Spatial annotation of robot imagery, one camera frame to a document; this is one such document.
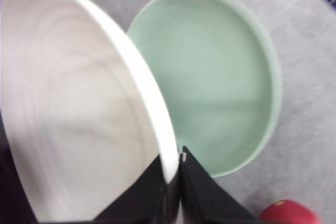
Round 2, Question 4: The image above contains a light green plate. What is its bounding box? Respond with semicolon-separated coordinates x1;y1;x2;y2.
128;0;282;178

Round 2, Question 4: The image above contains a red yellow pomegranate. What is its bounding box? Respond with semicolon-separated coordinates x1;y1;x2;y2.
260;199;322;224

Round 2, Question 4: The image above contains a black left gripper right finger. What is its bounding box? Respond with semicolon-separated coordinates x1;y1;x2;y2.
180;146;259;224

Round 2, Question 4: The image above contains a white plate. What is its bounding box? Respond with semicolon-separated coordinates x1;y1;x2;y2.
1;0;179;221

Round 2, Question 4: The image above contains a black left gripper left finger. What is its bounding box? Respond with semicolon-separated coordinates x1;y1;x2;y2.
93;155;180;224

